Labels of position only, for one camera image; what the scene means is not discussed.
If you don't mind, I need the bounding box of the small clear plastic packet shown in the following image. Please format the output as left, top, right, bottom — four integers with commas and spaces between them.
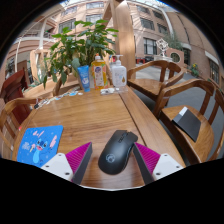
99, 87, 129, 96

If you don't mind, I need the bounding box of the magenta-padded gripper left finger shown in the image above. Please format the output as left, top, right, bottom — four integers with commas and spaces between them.
40, 142, 93, 185

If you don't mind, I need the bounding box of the white geometric sculpture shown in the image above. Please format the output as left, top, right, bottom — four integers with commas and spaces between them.
155, 37, 170, 58

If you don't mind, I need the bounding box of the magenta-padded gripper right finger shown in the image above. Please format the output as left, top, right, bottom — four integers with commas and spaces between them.
132, 142, 185, 186

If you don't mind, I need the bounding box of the red-brown wooden pedestal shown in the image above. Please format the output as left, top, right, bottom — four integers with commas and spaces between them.
0, 68, 31, 125

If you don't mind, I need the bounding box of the yellow liquid bottle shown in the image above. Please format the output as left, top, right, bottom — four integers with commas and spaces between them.
90, 53, 109, 91

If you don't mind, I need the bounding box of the blue tube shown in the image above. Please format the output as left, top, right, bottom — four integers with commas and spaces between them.
77, 64, 92, 93

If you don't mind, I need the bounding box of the white pump bottle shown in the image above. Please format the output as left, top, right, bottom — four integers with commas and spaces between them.
110, 54, 128, 89

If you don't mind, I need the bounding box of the black computer mouse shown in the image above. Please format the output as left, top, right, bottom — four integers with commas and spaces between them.
97, 129, 139, 176

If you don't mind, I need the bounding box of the black box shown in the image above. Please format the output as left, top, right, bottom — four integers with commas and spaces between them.
172, 106, 202, 143

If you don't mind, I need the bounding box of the green plant in white pot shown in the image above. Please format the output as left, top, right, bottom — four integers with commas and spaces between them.
42, 19, 120, 90

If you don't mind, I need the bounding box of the blue cartoon mouse pad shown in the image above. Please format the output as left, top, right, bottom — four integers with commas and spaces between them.
16, 124, 64, 168

